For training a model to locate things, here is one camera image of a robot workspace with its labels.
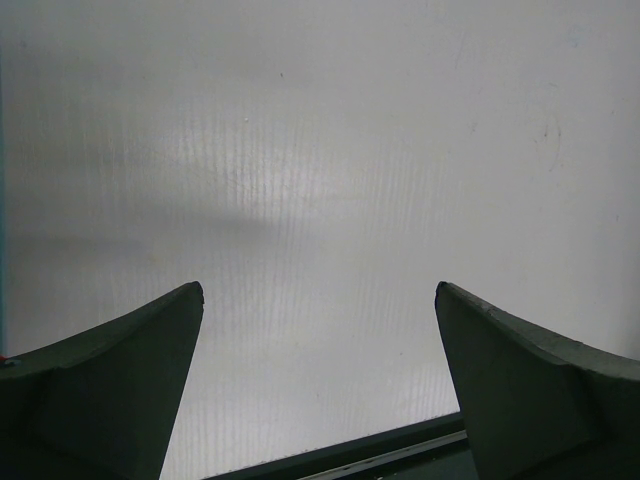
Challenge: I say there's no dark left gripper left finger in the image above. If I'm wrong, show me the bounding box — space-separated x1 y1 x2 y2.
1 282 204 479

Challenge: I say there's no dark left gripper right finger tip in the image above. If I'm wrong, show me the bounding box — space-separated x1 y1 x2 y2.
435 282 639 479

